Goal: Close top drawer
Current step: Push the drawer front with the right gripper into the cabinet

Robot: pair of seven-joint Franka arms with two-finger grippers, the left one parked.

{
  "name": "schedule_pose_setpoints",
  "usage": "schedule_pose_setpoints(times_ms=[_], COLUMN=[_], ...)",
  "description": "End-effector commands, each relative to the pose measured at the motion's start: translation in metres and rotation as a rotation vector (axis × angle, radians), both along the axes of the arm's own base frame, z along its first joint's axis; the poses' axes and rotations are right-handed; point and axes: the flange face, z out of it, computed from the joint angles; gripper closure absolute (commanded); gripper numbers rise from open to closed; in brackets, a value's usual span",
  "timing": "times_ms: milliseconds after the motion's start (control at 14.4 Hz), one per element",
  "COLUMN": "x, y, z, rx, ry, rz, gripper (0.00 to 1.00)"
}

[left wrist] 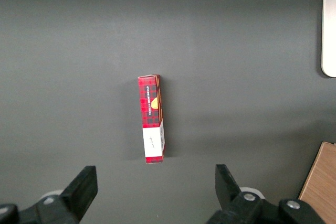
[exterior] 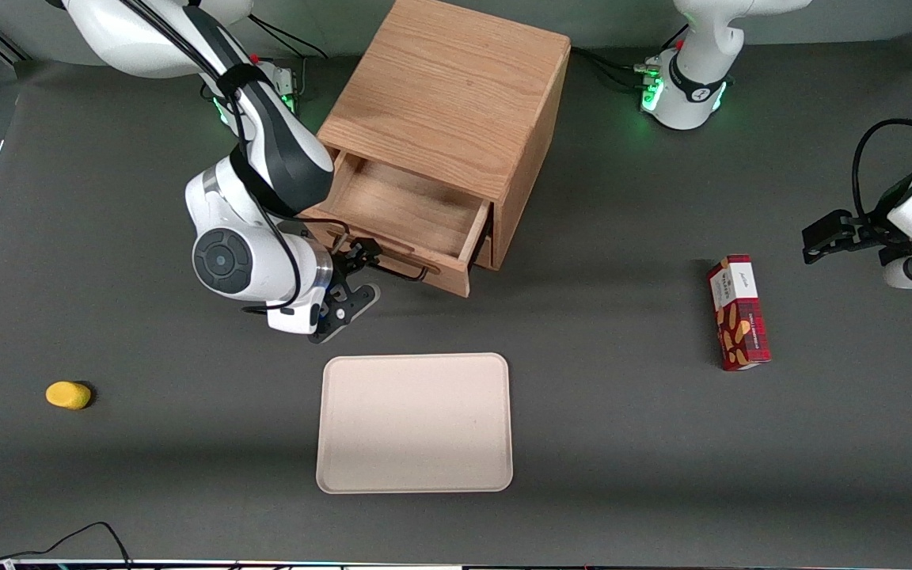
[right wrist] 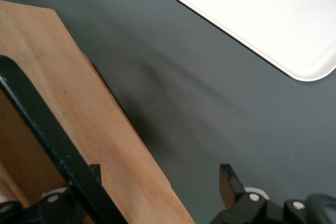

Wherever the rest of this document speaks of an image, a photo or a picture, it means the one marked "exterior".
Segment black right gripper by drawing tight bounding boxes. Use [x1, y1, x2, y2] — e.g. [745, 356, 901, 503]
[321, 239, 383, 314]

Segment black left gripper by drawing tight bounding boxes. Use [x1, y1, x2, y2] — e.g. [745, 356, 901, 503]
[803, 210, 912, 266]

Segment oak wooden drawer cabinet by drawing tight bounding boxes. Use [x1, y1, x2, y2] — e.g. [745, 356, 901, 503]
[316, 0, 572, 276]

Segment red plaid cookie box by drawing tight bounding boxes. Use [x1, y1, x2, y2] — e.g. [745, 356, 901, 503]
[706, 253, 772, 372]

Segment beige rectangular tray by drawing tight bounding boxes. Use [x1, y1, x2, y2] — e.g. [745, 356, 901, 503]
[315, 352, 515, 495]

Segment yellow lemon toy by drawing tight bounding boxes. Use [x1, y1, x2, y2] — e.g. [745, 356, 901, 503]
[45, 381, 93, 411]

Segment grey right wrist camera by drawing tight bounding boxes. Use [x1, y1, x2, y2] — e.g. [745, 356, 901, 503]
[308, 283, 382, 345]

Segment black looped camera cable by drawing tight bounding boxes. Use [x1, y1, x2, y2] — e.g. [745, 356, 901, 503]
[852, 119, 912, 226]

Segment black cable along right arm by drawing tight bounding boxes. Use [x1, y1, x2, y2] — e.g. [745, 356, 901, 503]
[120, 0, 346, 314]

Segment black right base cables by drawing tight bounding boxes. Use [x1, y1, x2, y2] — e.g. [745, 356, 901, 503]
[250, 14, 330, 100]

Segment black base cables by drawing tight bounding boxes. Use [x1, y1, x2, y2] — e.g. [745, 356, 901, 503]
[250, 14, 330, 100]
[571, 24, 690, 92]

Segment black left base cables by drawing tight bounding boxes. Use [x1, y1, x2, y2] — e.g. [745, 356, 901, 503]
[571, 24, 690, 92]

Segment thin black floor cable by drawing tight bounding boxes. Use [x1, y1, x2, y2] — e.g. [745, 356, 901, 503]
[0, 521, 134, 570]

